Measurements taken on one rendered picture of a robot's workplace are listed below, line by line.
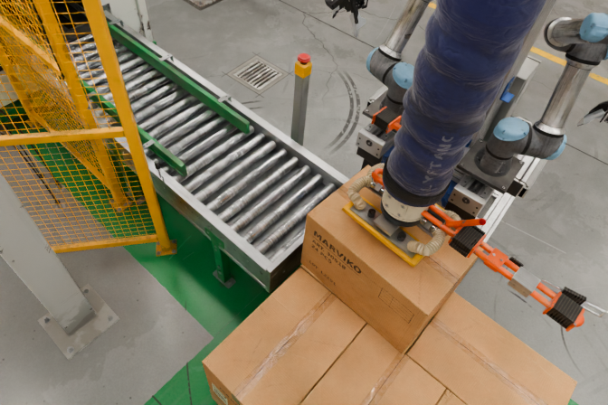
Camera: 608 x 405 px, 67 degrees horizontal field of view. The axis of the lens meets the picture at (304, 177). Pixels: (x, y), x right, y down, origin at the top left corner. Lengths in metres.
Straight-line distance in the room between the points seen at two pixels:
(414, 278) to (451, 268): 0.15
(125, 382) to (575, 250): 2.80
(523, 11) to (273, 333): 1.52
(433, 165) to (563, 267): 2.06
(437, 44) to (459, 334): 1.39
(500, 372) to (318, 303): 0.81
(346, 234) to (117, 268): 1.55
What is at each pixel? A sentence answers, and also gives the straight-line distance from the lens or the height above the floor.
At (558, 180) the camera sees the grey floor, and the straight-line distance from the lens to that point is 3.86.
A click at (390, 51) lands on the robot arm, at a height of 1.30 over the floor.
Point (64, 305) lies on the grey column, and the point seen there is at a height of 0.29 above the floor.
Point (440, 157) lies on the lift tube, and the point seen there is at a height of 1.49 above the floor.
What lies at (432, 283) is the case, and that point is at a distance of 1.80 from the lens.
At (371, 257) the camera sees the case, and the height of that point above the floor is 0.94.
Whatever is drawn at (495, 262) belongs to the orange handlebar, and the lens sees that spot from 1.63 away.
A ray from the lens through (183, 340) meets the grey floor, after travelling 2.66.
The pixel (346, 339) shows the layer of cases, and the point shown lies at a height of 0.54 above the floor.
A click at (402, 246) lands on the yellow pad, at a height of 1.07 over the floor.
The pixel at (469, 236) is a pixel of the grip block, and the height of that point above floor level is 1.20.
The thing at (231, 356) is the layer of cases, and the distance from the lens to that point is 2.02.
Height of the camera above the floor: 2.46
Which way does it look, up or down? 50 degrees down
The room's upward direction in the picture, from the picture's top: 6 degrees clockwise
